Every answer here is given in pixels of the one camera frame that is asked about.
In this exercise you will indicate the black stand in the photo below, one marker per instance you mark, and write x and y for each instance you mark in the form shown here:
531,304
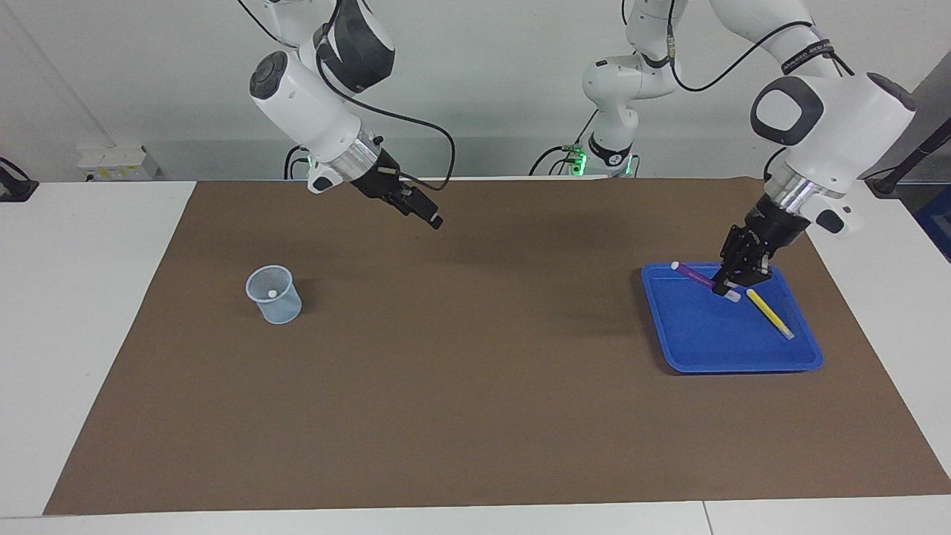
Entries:
888,182

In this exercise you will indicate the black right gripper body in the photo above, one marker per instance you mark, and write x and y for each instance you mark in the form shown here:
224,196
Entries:
379,178

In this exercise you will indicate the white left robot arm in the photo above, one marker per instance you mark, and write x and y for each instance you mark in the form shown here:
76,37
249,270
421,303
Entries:
839,126

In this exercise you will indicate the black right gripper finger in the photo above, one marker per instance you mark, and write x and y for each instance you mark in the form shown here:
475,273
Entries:
407,209
425,208

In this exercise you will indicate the blue box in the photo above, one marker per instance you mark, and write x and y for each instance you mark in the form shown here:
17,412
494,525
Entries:
937,223

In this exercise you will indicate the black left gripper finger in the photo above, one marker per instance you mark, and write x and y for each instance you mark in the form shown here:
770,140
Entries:
724,276
741,284

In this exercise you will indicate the brown table mat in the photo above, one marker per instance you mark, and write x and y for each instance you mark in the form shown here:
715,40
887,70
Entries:
475,371

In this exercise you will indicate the white power box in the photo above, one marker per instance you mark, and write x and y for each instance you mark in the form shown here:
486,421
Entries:
111,165

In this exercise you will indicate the purple pen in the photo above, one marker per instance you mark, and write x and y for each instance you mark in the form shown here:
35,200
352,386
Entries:
695,275

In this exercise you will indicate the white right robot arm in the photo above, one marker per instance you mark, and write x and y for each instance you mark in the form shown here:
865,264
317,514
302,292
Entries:
312,104

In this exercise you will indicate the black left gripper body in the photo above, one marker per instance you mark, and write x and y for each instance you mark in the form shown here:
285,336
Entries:
773,230

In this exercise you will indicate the blue plastic tray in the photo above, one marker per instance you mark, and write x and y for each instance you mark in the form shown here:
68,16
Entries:
691,334

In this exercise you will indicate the black clamp mount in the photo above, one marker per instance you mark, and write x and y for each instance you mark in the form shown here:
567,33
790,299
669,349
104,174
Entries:
15,189

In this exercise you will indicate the translucent plastic cup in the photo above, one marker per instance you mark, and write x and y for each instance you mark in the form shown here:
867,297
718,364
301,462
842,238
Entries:
286,312

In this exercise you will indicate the yellow pen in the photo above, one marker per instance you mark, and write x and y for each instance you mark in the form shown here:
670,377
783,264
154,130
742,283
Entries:
769,313

